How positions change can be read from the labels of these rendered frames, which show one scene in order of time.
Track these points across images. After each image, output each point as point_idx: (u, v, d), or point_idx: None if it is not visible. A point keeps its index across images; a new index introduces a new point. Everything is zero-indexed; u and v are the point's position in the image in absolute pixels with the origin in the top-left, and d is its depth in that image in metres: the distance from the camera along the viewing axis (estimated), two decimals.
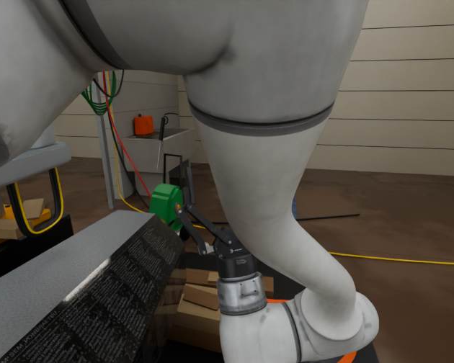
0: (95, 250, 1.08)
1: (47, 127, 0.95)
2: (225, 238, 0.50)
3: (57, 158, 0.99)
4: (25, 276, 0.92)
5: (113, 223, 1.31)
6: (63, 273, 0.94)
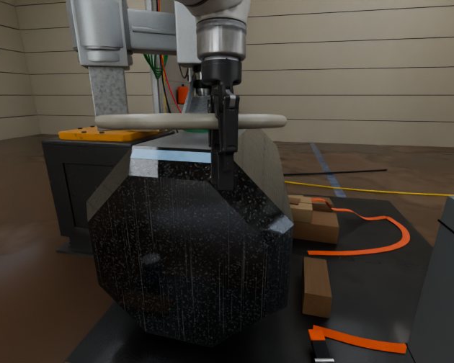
0: None
1: None
2: None
3: None
4: None
5: None
6: None
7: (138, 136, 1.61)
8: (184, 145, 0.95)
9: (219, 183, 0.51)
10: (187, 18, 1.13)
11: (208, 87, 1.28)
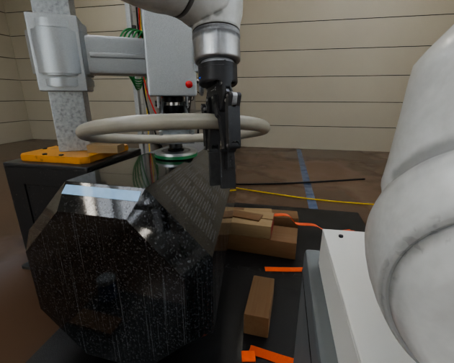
0: None
1: None
2: None
3: None
4: (147, 158, 1.36)
5: None
6: None
7: (97, 158, 1.67)
8: (114, 180, 1.01)
9: (222, 181, 0.51)
10: (156, 52, 1.16)
11: (179, 113, 1.31)
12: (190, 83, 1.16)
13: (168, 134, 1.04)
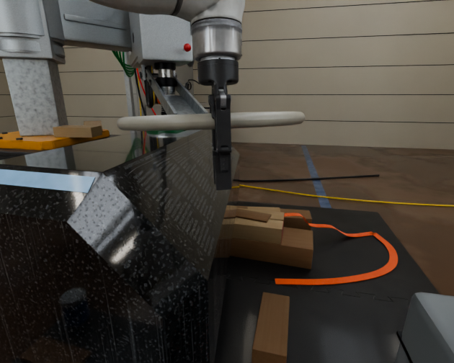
0: (174, 133, 1.18)
1: None
2: None
3: None
4: (122, 139, 1.02)
5: None
6: (156, 138, 1.04)
7: (65, 143, 1.33)
8: (60, 162, 0.67)
9: (216, 183, 0.51)
10: None
11: (173, 85, 1.25)
12: (189, 46, 1.11)
13: None
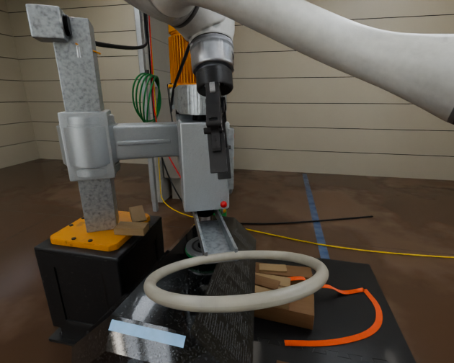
0: None
1: None
2: (225, 109, 0.57)
3: None
4: (177, 259, 1.42)
5: None
6: None
7: (124, 241, 1.73)
8: (156, 313, 1.07)
9: (210, 165, 0.47)
10: (193, 176, 1.22)
11: (210, 215, 1.37)
12: (225, 204, 1.23)
13: (209, 247, 1.06)
